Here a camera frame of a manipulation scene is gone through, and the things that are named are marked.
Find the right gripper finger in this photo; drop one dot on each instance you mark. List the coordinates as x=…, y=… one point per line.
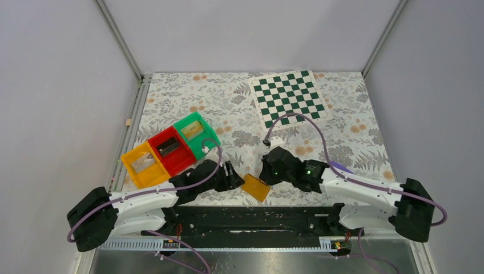
x=266, y=168
x=266, y=179

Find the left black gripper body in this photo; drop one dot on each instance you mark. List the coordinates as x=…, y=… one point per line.
x=217, y=184

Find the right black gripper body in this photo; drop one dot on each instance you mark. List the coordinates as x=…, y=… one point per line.
x=285, y=176

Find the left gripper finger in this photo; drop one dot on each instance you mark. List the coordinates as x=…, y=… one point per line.
x=234, y=181
x=228, y=168

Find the orange card holder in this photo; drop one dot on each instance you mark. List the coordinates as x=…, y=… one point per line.
x=255, y=187

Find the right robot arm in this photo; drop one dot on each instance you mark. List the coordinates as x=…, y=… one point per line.
x=404, y=207

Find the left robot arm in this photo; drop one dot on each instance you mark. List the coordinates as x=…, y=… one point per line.
x=101, y=214

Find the gold card in green bin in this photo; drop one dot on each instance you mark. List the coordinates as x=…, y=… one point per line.
x=192, y=130

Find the black card in red bin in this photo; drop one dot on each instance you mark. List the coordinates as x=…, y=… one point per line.
x=168, y=146

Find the silver card in yellow bin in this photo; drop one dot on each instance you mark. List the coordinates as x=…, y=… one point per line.
x=143, y=162

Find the green plastic bin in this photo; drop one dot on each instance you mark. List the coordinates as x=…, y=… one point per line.
x=196, y=144

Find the red plastic bin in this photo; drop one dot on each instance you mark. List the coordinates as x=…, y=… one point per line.
x=177, y=161

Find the purple cylinder tool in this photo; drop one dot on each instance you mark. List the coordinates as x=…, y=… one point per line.
x=340, y=166

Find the yellow plastic bin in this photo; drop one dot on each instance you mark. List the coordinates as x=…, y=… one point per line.
x=154, y=175

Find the green white chessboard mat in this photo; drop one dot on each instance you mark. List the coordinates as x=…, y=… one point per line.
x=296, y=91

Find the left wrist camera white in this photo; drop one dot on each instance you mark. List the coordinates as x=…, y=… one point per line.
x=211, y=154

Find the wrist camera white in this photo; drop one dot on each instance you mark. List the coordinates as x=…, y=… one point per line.
x=211, y=154
x=273, y=142

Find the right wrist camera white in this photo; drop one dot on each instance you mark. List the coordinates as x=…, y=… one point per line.
x=273, y=142

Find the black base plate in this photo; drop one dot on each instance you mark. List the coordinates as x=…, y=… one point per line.
x=254, y=227

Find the aluminium rail front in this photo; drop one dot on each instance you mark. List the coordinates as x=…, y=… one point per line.
x=149, y=242

